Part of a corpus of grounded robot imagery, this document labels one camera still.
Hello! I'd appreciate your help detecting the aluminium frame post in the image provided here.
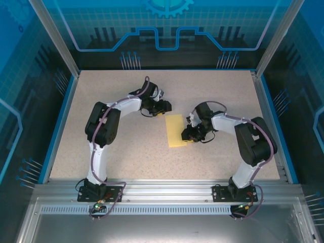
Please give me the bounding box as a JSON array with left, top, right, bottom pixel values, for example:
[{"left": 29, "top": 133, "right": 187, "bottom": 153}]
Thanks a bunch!
[
  {"left": 255, "top": 0, "right": 300, "bottom": 78},
  {"left": 27, "top": 0, "right": 81, "bottom": 78}
]

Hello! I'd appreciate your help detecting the blue table edge strip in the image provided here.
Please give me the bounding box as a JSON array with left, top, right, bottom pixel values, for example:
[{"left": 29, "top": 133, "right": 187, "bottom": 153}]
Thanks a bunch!
[
  {"left": 41, "top": 73, "right": 79, "bottom": 184},
  {"left": 260, "top": 75, "right": 300, "bottom": 184}
]

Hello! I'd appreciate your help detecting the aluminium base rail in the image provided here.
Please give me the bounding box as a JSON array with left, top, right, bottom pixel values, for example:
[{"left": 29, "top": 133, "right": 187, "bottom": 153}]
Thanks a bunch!
[{"left": 34, "top": 178, "right": 303, "bottom": 204}]

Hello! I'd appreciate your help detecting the cable connector with green light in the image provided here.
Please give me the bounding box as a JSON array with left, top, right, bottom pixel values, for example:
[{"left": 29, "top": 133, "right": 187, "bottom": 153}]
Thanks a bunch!
[
  {"left": 237, "top": 201, "right": 254, "bottom": 211},
  {"left": 92, "top": 199, "right": 107, "bottom": 211}
]

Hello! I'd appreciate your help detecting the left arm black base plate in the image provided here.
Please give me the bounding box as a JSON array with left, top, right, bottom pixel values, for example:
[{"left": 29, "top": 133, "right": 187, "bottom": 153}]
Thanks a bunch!
[{"left": 77, "top": 185, "right": 124, "bottom": 203}]

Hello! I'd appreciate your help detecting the yellow square paper sheet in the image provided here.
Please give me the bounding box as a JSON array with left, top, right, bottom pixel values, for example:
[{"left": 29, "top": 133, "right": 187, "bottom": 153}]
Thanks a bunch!
[{"left": 165, "top": 114, "right": 188, "bottom": 149}]

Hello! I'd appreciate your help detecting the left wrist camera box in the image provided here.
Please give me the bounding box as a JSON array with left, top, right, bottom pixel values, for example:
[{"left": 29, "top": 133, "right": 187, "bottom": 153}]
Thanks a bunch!
[{"left": 151, "top": 88, "right": 166, "bottom": 102}]

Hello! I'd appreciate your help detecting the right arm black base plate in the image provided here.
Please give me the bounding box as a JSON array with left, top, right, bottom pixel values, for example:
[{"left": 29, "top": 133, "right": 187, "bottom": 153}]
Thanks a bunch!
[{"left": 212, "top": 184, "right": 259, "bottom": 203}]

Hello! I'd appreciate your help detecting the aluminium side rail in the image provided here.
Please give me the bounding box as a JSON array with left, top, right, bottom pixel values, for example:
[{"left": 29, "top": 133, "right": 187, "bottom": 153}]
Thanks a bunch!
[{"left": 250, "top": 70, "right": 291, "bottom": 183}]

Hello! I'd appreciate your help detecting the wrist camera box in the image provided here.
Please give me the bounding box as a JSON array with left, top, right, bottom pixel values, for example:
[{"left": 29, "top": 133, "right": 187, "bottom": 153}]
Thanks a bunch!
[
  {"left": 186, "top": 112, "right": 201, "bottom": 128},
  {"left": 151, "top": 88, "right": 166, "bottom": 102}
]

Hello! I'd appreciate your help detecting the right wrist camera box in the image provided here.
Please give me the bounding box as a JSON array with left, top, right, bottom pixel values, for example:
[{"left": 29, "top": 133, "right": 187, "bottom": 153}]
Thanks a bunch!
[{"left": 186, "top": 112, "right": 201, "bottom": 128}]

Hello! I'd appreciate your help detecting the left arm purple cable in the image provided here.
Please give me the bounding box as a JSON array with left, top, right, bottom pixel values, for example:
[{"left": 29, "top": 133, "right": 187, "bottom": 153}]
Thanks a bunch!
[{"left": 89, "top": 76, "right": 150, "bottom": 221}]

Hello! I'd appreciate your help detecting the slotted aluminium cable duct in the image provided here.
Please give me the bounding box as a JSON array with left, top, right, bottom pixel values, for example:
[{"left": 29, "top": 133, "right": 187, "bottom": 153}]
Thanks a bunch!
[{"left": 40, "top": 206, "right": 297, "bottom": 216}]

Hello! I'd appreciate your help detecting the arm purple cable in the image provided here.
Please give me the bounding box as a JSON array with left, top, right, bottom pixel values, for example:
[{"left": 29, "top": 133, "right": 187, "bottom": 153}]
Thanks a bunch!
[
  {"left": 192, "top": 100, "right": 278, "bottom": 221},
  {"left": 89, "top": 76, "right": 150, "bottom": 221}
]

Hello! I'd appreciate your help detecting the grey metal sheet tray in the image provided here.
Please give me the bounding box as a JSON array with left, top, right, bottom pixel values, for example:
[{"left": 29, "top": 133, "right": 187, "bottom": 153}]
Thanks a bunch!
[{"left": 15, "top": 197, "right": 320, "bottom": 243}]

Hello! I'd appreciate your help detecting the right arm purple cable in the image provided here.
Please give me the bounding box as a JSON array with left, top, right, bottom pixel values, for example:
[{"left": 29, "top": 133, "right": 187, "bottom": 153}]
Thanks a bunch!
[{"left": 192, "top": 100, "right": 278, "bottom": 221}]

